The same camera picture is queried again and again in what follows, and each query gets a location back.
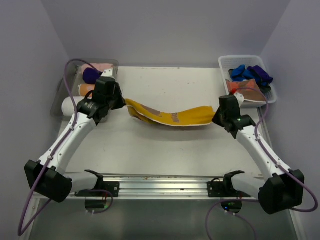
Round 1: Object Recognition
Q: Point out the yellow bear towel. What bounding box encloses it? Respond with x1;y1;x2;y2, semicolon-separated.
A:
125;98;216;127

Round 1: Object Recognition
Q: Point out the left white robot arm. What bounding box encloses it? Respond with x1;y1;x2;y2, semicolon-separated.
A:
24;76;126;203

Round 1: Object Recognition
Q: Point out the orange rolled towel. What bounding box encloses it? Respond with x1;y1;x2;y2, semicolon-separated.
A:
78;83;95;97

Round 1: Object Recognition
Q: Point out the purple rolled towel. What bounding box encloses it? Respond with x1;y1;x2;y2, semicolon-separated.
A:
82;67;103;85

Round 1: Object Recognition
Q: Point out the pink rolled towel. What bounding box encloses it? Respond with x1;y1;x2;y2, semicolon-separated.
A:
80;63;116;73

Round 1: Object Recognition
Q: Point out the brown orange towel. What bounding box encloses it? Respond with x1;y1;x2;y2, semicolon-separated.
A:
226;79;265;103

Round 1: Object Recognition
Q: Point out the grey plastic tray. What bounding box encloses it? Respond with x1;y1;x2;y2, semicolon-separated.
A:
50;58;119;121

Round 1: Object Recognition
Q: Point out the white rolled towel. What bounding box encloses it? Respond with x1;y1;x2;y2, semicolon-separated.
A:
61;96;83;118

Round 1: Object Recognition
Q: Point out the blue towel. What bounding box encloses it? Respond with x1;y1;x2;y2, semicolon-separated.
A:
229;64;255;82

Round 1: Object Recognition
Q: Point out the dark green towel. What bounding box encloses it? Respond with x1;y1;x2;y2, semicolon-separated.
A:
258;85;272;96

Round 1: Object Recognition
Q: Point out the purple towel in basket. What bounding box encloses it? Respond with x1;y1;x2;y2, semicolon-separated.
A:
247;65;274;87

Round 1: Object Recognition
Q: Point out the white plastic basket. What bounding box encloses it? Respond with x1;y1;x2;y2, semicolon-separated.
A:
218;55;278;108

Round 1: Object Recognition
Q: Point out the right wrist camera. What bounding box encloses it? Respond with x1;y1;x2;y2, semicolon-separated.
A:
229;89;245;107

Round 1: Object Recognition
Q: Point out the aluminium mounting rail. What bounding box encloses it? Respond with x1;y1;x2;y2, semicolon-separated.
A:
34;162;297;201

